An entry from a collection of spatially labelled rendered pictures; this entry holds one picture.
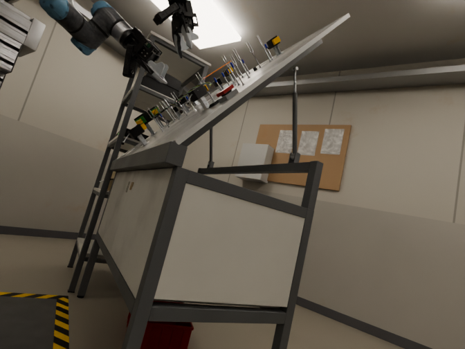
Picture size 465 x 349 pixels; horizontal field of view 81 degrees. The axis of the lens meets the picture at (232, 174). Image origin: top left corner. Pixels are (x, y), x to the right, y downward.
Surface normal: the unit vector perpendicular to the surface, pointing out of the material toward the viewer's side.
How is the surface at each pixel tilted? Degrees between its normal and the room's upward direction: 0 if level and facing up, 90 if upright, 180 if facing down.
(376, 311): 90
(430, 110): 90
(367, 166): 90
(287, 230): 90
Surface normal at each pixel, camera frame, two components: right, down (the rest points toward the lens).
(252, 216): 0.52, 0.00
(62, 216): 0.81, 0.11
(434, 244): -0.54, -0.26
